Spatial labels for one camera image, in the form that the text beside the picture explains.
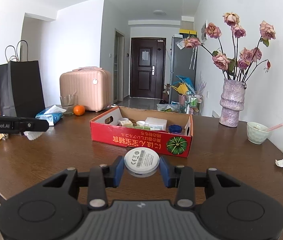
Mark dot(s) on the ceiling lamp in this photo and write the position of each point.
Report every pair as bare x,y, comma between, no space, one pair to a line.
159,12

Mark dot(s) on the pale green bowl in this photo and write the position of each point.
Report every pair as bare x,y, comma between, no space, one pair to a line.
257,133

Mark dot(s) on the purple textured vase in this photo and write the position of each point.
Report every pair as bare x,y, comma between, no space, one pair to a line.
232,102

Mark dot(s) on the pink ribbed suitcase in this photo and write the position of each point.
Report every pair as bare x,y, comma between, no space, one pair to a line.
91,86

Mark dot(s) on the white ridged lid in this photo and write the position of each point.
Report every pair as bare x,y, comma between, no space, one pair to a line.
32,135

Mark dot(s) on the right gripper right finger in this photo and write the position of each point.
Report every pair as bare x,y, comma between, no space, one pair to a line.
182,178

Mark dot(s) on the yellow box on fridge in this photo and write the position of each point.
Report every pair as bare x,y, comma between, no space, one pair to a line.
186,33

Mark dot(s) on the grey refrigerator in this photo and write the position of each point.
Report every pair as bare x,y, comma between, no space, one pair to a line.
183,64

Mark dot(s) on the red cardboard box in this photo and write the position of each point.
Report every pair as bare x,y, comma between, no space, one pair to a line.
104,128

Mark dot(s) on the white round labelled disc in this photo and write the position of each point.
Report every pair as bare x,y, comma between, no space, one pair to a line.
141,162

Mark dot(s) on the glass cup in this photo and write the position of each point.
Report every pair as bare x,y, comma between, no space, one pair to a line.
68,103

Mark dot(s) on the white tape roll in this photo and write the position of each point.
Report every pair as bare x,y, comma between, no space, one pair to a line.
140,123

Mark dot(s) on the blue ridged cap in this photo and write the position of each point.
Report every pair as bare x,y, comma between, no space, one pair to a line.
175,129

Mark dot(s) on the cart with clutter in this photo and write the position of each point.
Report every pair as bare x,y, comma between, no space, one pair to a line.
183,97

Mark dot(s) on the orange fruit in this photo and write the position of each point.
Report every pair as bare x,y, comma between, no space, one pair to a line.
79,110

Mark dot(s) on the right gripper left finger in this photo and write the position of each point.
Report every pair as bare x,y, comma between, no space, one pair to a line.
100,178

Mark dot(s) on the pink spoon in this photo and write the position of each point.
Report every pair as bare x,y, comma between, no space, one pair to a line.
275,127

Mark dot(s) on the dark brown door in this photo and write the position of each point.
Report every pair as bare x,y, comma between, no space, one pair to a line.
147,67

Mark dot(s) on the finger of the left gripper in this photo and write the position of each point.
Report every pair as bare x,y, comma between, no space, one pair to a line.
37,125

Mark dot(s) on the wall vent panel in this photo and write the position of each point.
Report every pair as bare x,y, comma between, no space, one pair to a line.
203,32

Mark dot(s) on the black paper bag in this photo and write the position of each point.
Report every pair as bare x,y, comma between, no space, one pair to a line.
21,93

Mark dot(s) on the tissue pack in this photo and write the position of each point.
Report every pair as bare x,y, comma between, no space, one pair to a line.
51,114

